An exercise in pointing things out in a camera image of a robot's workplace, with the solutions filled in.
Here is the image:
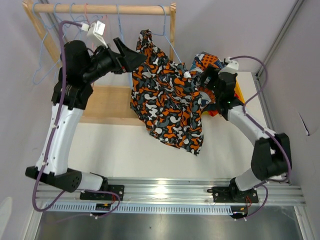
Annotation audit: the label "empty light blue hanger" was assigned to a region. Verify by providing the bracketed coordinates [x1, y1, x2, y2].
[32, 3, 61, 86]

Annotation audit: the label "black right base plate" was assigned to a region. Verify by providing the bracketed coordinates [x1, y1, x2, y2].
[206, 186, 259, 204]

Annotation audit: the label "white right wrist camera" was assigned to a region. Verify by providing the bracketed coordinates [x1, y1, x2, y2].
[218, 57, 239, 75]

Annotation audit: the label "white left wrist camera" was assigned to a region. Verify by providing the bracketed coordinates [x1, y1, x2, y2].
[81, 20, 108, 48]

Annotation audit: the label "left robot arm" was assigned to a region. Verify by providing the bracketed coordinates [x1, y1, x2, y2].
[25, 38, 147, 200]

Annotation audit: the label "yellow plastic tray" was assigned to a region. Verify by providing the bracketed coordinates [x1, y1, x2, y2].
[209, 78, 245, 120]

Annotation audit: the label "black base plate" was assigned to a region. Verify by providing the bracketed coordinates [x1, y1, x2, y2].
[79, 184, 125, 201]
[206, 186, 259, 204]

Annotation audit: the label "wooden clothes rack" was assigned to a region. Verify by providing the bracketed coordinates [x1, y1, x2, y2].
[22, 0, 177, 126]

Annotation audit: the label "blue orange patterned shorts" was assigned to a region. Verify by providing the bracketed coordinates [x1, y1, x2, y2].
[189, 51, 224, 114]

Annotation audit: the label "aluminium mounting rail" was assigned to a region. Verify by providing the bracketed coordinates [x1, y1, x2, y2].
[35, 177, 306, 218]

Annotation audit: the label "blue hanger of camo shorts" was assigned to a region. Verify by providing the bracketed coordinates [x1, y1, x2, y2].
[153, 5, 182, 64]

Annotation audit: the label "blue hanger of dark shorts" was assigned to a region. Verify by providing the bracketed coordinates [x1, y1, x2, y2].
[69, 3, 93, 28]

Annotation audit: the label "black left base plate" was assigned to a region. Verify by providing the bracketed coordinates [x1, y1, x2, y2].
[79, 184, 125, 201]

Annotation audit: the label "pink wire hanger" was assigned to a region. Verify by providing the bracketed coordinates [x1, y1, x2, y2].
[83, 3, 108, 51]

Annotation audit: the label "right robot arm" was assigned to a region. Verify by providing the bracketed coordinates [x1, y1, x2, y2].
[200, 65, 292, 202]

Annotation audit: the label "blue hanger of patterned shorts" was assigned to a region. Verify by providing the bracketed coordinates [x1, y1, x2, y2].
[116, 4, 125, 44]

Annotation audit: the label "blue hanger of orange shorts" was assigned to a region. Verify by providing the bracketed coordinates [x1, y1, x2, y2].
[53, 3, 70, 43]

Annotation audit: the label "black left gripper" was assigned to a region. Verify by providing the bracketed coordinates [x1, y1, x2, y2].
[82, 37, 148, 83]

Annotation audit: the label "black orange camo shorts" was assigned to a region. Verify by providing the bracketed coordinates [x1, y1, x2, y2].
[130, 29, 204, 156]

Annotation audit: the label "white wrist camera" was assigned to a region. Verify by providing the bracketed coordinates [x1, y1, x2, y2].
[81, 20, 108, 48]
[218, 57, 239, 75]

